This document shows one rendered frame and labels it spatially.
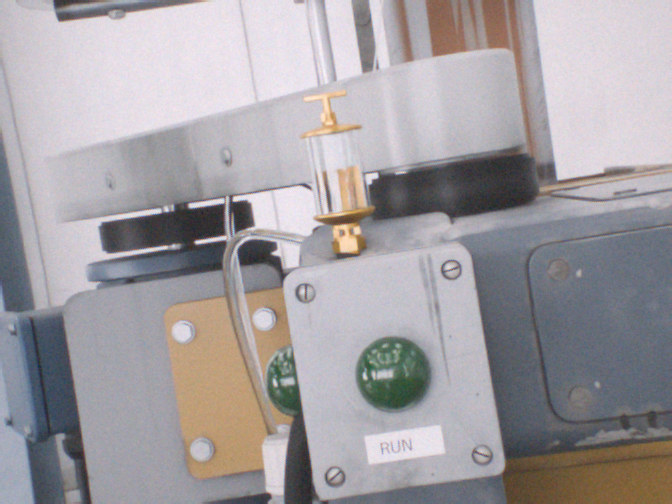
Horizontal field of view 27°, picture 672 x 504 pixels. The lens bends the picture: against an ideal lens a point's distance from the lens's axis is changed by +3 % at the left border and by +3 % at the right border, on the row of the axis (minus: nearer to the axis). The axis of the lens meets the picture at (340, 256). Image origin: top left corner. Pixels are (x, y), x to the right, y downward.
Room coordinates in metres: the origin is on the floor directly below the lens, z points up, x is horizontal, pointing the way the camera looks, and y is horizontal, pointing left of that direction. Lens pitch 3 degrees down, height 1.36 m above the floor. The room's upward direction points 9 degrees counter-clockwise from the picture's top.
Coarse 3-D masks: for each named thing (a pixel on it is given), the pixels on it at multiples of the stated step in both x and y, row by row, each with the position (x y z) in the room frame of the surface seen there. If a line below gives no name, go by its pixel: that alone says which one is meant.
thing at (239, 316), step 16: (240, 240) 0.69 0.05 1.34; (272, 240) 0.68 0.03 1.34; (288, 240) 0.68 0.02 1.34; (224, 256) 0.71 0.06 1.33; (224, 272) 0.72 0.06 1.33; (224, 288) 0.73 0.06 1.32; (240, 288) 0.86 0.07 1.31; (240, 304) 0.85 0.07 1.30; (240, 320) 0.75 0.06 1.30; (240, 336) 0.76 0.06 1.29; (256, 352) 0.85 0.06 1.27; (256, 368) 0.79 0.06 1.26; (256, 384) 0.79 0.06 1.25; (272, 416) 0.81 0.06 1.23; (272, 432) 0.81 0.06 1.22
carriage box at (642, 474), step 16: (592, 176) 1.18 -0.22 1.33; (608, 176) 0.86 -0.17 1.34; (592, 464) 0.86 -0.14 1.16; (608, 464) 0.86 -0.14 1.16; (624, 464) 0.86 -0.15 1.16; (640, 464) 0.86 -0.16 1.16; (656, 464) 0.86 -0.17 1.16; (512, 480) 0.87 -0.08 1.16; (528, 480) 0.87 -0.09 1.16; (544, 480) 0.87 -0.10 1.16; (560, 480) 0.87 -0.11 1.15; (576, 480) 0.87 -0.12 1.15; (592, 480) 0.86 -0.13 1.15; (608, 480) 0.86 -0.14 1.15; (624, 480) 0.86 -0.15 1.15; (640, 480) 0.86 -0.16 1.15; (656, 480) 0.86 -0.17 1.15; (512, 496) 0.87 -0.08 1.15; (528, 496) 0.87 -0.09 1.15; (544, 496) 0.87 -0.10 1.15; (560, 496) 0.87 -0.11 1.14; (576, 496) 0.87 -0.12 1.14; (592, 496) 0.86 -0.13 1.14; (608, 496) 0.86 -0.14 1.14; (624, 496) 0.86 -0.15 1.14; (640, 496) 0.86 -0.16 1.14; (656, 496) 0.86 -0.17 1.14
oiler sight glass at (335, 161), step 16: (320, 144) 0.60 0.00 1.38; (336, 144) 0.60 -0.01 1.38; (352, 144) 0.61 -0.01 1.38; (320, 160) 0.60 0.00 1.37; (336, 160) 0.60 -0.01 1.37; (352, 160) 0.60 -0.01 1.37; (320, 176) 0.60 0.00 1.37; (336, 176) 0.60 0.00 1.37; (352, 176) 0.60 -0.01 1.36; (320, 192) 0.61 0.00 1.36; (336, 192) 0.60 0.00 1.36; (352, 192) 0.60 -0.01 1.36; (368, 192) 0.61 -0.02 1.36; (320, 208) 0.61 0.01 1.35; (336, 208) 0.60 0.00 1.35; (352, 208) 0.60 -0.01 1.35
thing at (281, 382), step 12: (288, 348) 0.55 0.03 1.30; (276, 360) 0.55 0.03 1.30; (288, 360) 0.54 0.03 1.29; (276, 372) 0.54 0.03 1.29; (288, 372) 0.54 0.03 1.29; (276, 384) 0.54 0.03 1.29; (288, 384) 0.54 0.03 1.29; (276, 396) 0.54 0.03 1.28; (288, 396) 0.54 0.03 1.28; (276, 408) 0.55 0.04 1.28; (288, 408) 0.54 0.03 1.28; (300, 408) 0.54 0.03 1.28
